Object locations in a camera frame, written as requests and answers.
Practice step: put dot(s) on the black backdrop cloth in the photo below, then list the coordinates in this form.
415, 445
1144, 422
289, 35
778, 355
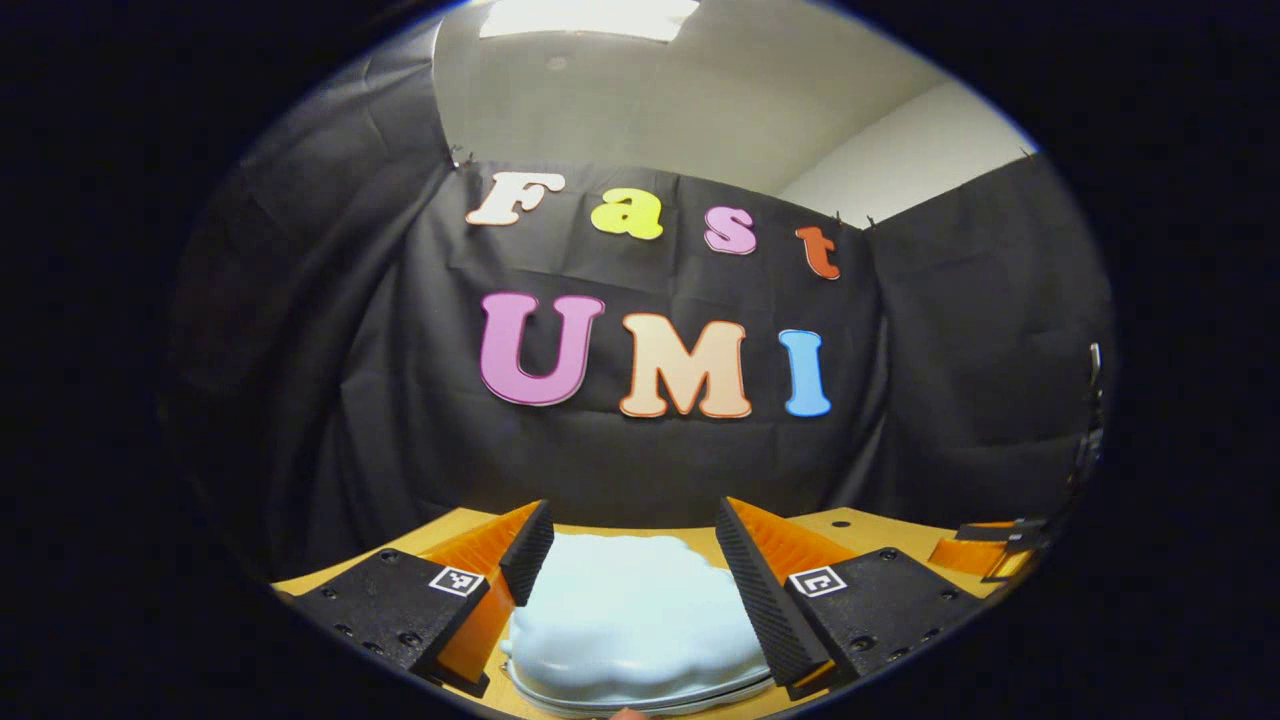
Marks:
600, 470

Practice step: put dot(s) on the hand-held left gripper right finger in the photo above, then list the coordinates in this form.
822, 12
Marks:
755, 600

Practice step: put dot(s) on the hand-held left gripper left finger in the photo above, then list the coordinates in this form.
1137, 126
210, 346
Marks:
528, 555

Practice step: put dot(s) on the light blue suitcase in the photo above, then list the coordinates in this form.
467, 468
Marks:
630, 620

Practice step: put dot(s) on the ceiling light panel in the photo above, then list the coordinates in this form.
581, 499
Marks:
590, 18

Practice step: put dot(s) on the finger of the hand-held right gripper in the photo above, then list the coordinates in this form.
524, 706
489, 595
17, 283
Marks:
975, 555

